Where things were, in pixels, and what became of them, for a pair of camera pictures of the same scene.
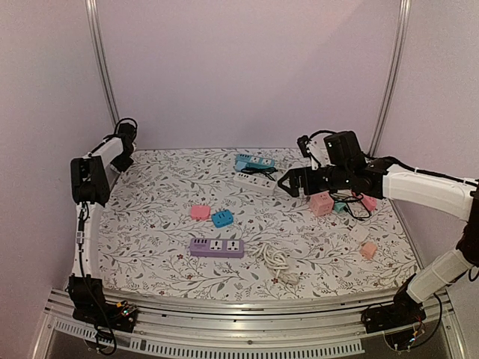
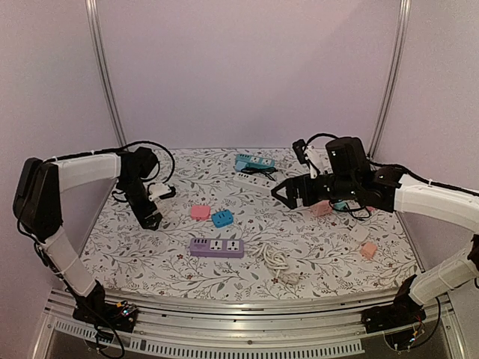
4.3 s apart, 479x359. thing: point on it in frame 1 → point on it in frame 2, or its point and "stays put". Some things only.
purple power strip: [216, 247] stays put
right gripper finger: [293, 192] → [283, 199]
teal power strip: [243, 161] stays put
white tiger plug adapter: [358, 233] stays put
